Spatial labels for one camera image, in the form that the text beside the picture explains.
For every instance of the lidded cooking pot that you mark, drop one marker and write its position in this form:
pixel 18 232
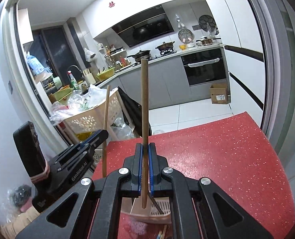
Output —
pixel 165 46

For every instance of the black range hood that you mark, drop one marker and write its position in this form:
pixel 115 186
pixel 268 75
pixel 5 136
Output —
pixel 142 27

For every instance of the round metal steamer rack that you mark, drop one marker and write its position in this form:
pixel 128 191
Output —
pixel 185 35

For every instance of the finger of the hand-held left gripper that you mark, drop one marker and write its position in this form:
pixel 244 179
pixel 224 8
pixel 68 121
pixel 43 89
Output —
pixel 98 139

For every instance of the clear plastic bags pile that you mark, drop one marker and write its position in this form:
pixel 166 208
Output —
pixel 95 95

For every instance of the crumpled clear plastic bag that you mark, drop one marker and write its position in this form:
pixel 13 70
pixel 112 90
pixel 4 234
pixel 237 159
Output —
pixel 121 130

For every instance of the yellow oil bottle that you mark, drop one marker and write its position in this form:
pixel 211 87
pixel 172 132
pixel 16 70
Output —
pixel 84 136

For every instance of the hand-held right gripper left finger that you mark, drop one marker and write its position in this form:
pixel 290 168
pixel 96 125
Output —
pixel 140 164

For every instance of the grey sliding door frame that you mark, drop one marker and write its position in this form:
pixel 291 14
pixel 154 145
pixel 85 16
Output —
pixel 276 79

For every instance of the cardboard box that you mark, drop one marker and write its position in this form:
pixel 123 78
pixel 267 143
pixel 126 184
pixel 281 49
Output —
pixel 219 94

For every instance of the blue dotted chopstick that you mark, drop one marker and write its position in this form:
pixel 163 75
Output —
pixel 159 235

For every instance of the green basin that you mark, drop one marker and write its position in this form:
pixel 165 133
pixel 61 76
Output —
pixel 61 95

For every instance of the black round hanging pan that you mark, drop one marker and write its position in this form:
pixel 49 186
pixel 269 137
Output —
pixel 206 23

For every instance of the black wok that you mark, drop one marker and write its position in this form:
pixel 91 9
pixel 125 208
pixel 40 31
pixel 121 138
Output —
pixel 140 54

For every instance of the green colander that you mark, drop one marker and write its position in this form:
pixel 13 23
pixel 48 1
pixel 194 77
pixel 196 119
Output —
pixel 105 74

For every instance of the dark slim utensil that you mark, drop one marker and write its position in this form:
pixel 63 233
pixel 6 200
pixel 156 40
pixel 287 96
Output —
pixel 157 206

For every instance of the white bowl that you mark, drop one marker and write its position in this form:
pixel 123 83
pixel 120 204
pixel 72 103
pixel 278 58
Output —
pixel 190 45

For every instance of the bamboo chopstick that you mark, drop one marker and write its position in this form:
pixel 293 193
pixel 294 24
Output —
pixel 106 109
pixel 145 104

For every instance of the white refrigerator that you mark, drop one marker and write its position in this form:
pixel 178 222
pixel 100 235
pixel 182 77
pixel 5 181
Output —
pixel 244 54

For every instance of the black jacket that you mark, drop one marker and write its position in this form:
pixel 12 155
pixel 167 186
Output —
pixel 135 114

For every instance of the beige utensil holder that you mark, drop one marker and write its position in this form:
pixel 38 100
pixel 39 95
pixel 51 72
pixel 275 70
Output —
pixel 142 214

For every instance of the brown wooden chopstick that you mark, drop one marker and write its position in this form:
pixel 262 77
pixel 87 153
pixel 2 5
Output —
pixel 164 231

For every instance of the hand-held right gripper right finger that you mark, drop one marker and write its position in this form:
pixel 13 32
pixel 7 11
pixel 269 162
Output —
pixel 151 164

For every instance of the spice rack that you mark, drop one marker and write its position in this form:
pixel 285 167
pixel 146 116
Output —
pixel 115 56

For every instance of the dark bundle in plastic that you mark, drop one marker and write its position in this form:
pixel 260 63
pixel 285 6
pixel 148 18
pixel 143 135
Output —
pixel 20 195

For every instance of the blue white packet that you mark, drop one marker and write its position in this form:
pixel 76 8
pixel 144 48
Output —
pixel 35 64

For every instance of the yellow bowl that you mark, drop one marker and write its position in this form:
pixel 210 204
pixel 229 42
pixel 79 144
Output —
pixel 182 47

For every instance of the kitchen faucet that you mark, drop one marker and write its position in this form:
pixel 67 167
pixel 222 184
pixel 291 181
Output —
pixel 75 67

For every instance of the hanging white plastic bag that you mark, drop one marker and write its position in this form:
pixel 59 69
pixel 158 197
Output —
pixel 89 54

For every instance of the beige storage cart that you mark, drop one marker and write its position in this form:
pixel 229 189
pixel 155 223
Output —
pixel 87 120

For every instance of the built-in black oven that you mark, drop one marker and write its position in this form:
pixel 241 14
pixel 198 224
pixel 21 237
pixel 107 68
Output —
pixel 204 73

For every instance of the copper saucepan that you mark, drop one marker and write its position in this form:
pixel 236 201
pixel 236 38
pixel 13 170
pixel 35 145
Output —
pixel 207 41

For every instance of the red paper decoration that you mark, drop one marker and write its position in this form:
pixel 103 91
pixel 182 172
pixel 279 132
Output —
pixel 111 4

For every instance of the gas stove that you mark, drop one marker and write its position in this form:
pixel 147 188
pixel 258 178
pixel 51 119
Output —
pixel 167 53

